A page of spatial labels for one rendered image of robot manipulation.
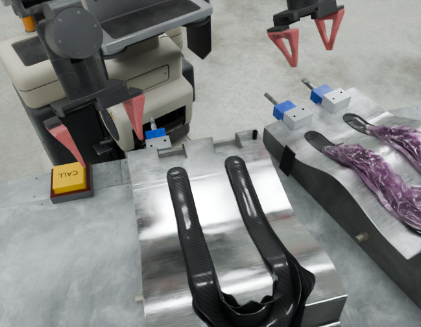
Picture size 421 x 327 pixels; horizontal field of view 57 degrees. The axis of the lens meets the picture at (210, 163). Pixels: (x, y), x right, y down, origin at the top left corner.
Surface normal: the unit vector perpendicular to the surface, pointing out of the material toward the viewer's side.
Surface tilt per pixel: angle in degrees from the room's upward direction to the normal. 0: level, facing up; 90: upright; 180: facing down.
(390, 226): 10
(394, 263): 90
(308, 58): 0
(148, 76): 98
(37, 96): 90
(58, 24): 63
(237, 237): 25
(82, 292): 0
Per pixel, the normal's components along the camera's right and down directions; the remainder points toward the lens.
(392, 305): -0.02, -0.66
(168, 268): -0.13, -0.92
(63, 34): 0.51, 0.24
